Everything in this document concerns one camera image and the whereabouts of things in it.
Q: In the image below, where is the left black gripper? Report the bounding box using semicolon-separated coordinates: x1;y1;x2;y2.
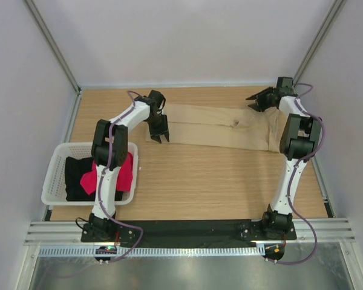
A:
146;114;169;143

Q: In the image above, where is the beige t shirt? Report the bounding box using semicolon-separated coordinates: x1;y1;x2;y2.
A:
164;103;286;152

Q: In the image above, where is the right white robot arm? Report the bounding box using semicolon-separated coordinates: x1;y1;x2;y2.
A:
248;87;325;239

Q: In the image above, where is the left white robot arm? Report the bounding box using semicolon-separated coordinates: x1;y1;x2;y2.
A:
81;90;169;242

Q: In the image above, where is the pink t shirt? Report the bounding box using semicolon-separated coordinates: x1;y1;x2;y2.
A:
80;152;133;195

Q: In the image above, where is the black t shirt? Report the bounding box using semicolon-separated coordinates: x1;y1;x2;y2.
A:
64;157;124;202

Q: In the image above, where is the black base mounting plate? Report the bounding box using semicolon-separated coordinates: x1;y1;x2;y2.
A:
80;219;297;249

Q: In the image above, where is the white plastic laundry basket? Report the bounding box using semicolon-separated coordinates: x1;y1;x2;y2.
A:
41;142;139;206

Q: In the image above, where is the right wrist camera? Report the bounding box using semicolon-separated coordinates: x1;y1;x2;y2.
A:
276;77;296;97

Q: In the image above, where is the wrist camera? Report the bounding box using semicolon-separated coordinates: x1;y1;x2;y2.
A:
148;89;166;112
276;77;296;97

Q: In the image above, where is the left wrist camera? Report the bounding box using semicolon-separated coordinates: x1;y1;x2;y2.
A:
148;89;166;112

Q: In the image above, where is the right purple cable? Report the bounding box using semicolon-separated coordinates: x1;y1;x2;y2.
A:
272;82;326;266

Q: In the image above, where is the purple cable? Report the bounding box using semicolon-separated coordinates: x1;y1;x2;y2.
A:
272;82;326;266
57;90;145;279

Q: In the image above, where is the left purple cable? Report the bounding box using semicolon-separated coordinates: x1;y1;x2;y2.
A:
57;90;145;279

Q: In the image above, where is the white slotted cable duct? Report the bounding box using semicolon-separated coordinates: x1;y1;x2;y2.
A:
39;245;265;257

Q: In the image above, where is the right aluminium frame post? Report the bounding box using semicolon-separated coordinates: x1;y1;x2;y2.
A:
293;0;347;87

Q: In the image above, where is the aluminium frame post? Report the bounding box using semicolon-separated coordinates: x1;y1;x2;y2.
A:
24;0;81;94
293;0;347;87

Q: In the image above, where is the aluminium front rail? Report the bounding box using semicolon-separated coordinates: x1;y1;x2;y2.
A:
25;218;355;243

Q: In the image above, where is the left aluminium frame post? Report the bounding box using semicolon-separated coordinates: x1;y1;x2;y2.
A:
24;0;81;94

